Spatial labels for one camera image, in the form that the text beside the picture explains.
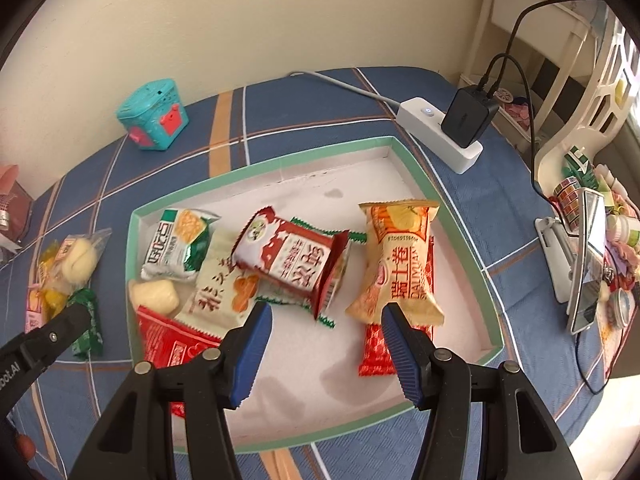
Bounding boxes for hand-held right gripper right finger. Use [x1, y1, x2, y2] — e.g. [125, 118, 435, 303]
[381, 301, 582, 480]

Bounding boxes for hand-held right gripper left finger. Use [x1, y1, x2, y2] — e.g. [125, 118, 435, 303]
[70, 301, 274, 480]

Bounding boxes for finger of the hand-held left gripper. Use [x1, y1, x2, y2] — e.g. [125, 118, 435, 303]
[20, 301, 92, 386]

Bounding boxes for large red patterned packet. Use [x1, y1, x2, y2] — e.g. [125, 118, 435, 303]
[358, 236, 437, 377]

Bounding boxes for white packet red characters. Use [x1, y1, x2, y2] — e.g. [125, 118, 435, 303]
[174, 226, 262, 342]

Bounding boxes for small red flower packet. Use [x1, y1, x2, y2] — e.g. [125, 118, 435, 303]
[134, 304, 227, 419]

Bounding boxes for orange roll cake packet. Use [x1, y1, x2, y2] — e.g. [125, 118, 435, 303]
[344, 199, 447, 329]

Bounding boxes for red white cracker packet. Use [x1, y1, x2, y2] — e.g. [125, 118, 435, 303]
[231, 205, 352, 322]

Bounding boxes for white green cracker packet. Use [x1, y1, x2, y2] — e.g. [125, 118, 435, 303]
[139, 207, 222, 282]

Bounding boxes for mint green box tray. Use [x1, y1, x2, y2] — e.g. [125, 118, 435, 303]
[125, 135, 505, 456]

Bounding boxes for pink snack packet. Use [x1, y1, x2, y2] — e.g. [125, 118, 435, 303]
[24, 284, 57, 333]

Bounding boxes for dark green snack packet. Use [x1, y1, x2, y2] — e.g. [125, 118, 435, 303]
[66, 288, 105, 360]

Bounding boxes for clear packet yellow cake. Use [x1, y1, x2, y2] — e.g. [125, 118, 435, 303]
[36, 239, 72, 322]

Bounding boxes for green edged white packet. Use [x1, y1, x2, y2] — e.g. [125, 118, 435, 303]
[257, 215, 367, 332]

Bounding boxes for clear packet white bun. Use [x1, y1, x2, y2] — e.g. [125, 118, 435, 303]
[49, 228, 114, 295]

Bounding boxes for round wrapped pastry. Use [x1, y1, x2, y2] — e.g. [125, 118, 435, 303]
[128, 279, 181, 318]

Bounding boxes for white phone stand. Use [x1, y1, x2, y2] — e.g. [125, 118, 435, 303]
[534, 215, 584, 306]

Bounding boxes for smartphone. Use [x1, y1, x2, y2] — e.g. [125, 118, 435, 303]
[569, 187, 609, 334]

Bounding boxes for brick pattern tape roll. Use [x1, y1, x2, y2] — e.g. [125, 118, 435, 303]
[552, 177, 584, 229]

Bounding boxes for round tin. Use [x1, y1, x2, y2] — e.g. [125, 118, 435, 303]
[611, 289, 637, 329]

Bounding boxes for white power strip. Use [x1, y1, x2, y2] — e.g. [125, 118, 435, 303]
[396, 96, 484, 176]

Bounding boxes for black charger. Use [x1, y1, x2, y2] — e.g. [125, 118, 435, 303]
[439, 85, 502, 149]

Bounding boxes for teal toy chest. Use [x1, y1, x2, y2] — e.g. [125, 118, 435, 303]
[115, 77, 190, 153]

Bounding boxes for small white bottle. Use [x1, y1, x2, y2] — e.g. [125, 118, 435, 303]
[606, 214, 640, 247]

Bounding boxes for blue plaid bedsheet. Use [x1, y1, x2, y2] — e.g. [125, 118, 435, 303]
[0, 66, 623, 480]

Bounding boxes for green white striped packet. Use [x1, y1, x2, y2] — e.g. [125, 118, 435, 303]
[563, 145, 597, 179]

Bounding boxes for white plastic basket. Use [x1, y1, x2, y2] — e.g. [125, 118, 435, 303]
[531, 9, 640, 202]

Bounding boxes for white wooden chair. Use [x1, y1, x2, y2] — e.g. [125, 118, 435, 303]
[456, 0, 599, 157]

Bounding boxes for black charging cable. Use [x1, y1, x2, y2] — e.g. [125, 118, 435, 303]
[481, 51, 609, 396]
[492, 0, 602, 97]

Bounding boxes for grey power cable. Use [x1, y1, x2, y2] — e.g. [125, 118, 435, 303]
[288, 70, 402, 109]

